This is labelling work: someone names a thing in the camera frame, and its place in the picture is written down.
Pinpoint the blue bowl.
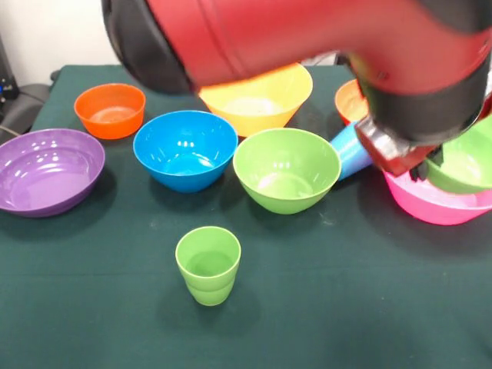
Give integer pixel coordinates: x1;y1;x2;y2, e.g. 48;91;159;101
132;110;239;194

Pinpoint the small orange bowl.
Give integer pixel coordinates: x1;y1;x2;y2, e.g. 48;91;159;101
74;83;147;140

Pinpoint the large yellow-orange bowl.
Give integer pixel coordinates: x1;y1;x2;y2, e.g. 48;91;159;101
198;61;314;138

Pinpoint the large pink bowl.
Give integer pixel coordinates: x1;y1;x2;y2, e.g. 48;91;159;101
382;171;492;227

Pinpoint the wide purple bowl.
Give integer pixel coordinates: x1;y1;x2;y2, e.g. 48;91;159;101
0;128;106;218

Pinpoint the blue cup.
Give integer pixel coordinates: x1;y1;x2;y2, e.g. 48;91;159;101
329;121;374;181

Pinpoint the large green bowl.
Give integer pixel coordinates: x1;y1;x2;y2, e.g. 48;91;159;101
232;128;343;215

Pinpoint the small green bowl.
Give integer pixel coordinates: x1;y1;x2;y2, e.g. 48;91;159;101
424;115;492;195

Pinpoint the stack of green cups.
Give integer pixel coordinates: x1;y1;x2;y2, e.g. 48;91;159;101
175;225;242;307

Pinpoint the black equipment box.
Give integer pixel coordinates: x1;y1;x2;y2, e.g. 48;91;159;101
0;34;20;107

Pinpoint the dark green tablecloth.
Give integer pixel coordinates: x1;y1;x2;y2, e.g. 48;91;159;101
0;64;492;369

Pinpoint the wide red-orange bowl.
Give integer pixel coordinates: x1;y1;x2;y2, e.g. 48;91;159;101
334;79;371;127

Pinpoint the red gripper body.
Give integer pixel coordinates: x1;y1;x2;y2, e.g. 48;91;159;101
353;117;449;178

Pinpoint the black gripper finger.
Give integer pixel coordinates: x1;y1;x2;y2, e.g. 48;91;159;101
424;148;445;170
409;163;430;183

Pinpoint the grey chair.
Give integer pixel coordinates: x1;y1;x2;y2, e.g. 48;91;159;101
0;68;61;145

